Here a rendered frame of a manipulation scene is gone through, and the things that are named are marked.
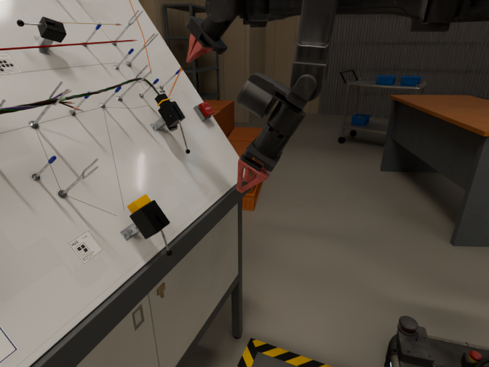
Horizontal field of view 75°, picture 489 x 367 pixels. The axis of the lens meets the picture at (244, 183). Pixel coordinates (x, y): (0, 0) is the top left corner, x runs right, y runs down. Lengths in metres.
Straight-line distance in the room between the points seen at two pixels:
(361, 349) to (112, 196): 1.38
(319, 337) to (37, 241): 1.41
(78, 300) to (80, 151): 0.32
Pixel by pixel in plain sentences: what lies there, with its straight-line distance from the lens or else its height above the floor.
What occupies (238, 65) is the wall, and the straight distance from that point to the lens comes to 5.93.
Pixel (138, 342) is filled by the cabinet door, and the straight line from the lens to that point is 0.93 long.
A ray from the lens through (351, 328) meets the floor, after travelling 1.87.
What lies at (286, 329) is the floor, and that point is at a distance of 1.80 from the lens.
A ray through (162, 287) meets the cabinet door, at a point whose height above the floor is 0.73.
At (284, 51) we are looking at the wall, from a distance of 7.01.
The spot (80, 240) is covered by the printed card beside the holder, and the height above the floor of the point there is 0.97.
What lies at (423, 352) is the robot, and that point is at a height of 0.28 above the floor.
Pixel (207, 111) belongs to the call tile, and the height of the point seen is 1.11.
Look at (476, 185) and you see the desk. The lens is 2.61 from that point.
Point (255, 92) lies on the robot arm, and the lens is 0.62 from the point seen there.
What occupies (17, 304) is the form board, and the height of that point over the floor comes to 0.94.
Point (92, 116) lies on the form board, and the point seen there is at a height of 1.16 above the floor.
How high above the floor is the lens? 1.32
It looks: 23 degrees down
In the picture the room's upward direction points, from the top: straight up
